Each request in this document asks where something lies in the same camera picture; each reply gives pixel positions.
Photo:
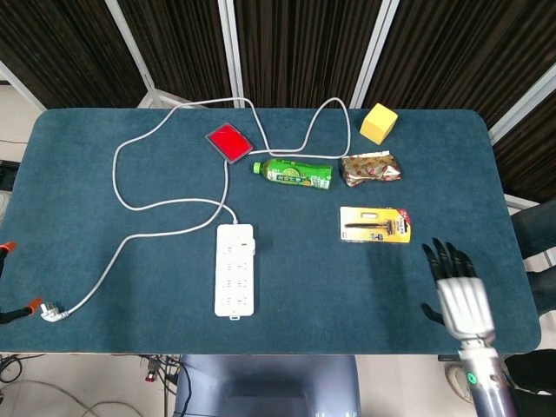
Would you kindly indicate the yellow sponge cube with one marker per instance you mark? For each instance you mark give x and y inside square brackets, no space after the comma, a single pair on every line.
[378,123]

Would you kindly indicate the small white adapter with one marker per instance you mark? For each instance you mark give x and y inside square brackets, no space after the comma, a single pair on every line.
[247,243]

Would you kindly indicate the green tea bottle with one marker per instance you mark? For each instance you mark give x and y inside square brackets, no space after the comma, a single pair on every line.
[295,173]

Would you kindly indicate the black table bracket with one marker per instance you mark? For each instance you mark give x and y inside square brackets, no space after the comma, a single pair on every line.
[447,358]

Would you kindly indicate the black box on floor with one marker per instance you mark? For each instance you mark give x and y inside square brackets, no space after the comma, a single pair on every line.
[8,174]

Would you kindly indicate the red box with clear case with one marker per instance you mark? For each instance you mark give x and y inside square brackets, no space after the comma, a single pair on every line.
[229,142]

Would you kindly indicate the teal table mat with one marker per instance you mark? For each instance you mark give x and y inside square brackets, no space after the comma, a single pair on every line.
[326,295]

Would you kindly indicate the dark slatted partition panel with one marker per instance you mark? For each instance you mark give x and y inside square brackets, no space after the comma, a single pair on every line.
[182,43]
[456,52]
[304,43]
[65,43]
[534,152]

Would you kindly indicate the white power plug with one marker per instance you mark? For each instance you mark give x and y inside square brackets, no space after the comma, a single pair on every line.
[51,313]

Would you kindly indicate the black clamp with orange tip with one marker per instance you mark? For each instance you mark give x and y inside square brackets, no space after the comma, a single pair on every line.
[24,309]
[8,247]

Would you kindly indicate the blue-grey robot torso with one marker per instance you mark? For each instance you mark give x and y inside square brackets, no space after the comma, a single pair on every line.
[265,382]

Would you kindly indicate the white power strip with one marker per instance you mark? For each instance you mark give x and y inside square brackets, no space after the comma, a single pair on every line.
[234,282]

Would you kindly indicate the crumpled gold snack wrapper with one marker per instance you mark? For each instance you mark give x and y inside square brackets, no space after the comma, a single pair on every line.
[369,168]

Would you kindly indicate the right five-finger robot hand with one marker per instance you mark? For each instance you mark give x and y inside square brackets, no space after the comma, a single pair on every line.
[465,304]

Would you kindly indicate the red and silver connector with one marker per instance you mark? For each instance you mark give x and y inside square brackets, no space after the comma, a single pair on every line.
[150,369]

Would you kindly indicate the razor in yellow blister pack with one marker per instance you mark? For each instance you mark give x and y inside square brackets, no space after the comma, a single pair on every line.
[373,226]

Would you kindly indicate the white partition post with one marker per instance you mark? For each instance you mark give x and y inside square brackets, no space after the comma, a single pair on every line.
[17,84]
[230,43]
[374,52]
[130,41]
[521,107]

